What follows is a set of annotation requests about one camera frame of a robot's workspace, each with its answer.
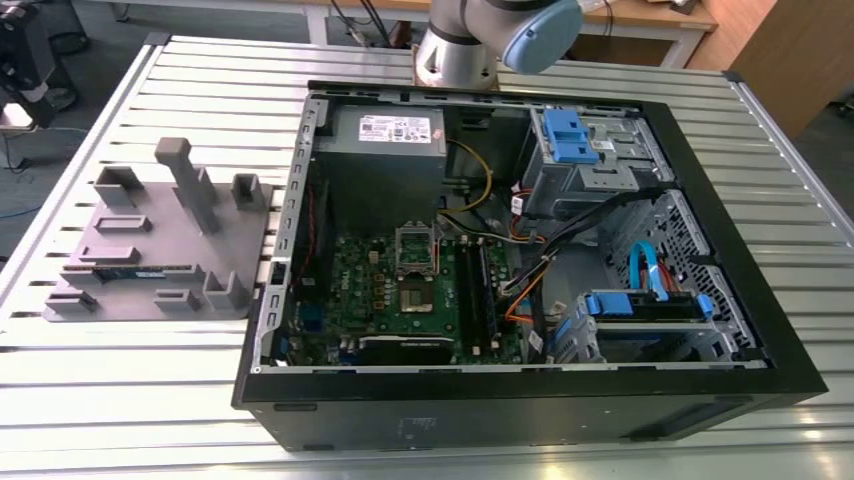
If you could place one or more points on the hard disk in blue carrier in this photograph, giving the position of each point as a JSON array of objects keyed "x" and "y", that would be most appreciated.
[{"x": 608, "y": 305}]

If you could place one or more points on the wooden desk white frame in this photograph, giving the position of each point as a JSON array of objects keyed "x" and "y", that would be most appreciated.
[{"x": 668, "y": 20}]

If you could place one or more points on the CPU socket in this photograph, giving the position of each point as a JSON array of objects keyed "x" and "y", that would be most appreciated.
[{"x": 417, "y": 297}]

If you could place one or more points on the blue board connector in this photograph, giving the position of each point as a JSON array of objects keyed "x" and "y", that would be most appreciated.
[{"x": 313, "y": 320}]

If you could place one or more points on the grey power supply unit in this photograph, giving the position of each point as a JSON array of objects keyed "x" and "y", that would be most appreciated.
[{"x": 374, "y": 185}]

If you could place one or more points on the blue RAM stick white label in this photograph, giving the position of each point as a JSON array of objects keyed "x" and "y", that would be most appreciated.
[{"x": 490, "y": 310}]

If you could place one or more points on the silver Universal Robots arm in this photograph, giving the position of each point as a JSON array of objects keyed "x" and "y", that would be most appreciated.
[{"x": 454, "y": 60}]

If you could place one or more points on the black graphics card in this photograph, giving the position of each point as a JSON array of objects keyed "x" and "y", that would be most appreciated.
[{"x": 408, "y": 350}]

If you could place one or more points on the grey parts rack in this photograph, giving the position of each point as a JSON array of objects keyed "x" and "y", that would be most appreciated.
[{"x": 168, "y": 237}]

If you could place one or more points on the black open PC case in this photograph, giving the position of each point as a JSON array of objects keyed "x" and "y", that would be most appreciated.
[{"x": 535, "y": 410}]

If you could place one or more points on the white four-pin power socket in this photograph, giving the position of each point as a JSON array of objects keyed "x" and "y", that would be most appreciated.
[{"x": 373, "y": 255}]

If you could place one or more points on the socket locking lever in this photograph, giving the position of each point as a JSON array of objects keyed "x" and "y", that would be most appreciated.
[{"x": 438, "y": 257}]

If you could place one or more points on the blue drive bay bracket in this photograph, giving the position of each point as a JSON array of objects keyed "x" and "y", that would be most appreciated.
[
  {"x": 576, "y": 150},
  {"x": 564, "y": 120}
]

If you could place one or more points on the white metal desk frame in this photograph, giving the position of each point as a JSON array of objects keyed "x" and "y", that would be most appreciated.
[{"x": 318, "y": 30}]

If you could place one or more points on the RAM stick gold contacts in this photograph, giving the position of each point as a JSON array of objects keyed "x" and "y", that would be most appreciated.
[{"x": 134, "y": 274}]

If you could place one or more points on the green Dell motherboard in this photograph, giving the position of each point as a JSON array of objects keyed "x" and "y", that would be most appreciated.
[{"x": 354, "y": 320}]

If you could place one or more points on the silver disk bay cage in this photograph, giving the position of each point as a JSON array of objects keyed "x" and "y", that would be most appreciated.
[{"x": 655, "y": 328}]

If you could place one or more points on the black RAM slot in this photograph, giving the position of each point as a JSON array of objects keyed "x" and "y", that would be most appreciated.
[
  {"x": 465, "y": 300},
  {"x": 476, "y": 300}
]

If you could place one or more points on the grey metal drive cage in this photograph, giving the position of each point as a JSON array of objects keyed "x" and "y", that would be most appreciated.
[{"x": 601, "y": 185}]

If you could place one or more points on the wooden cabinet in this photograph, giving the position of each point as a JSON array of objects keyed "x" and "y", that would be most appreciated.
[{"x": 788, "y": 60}]

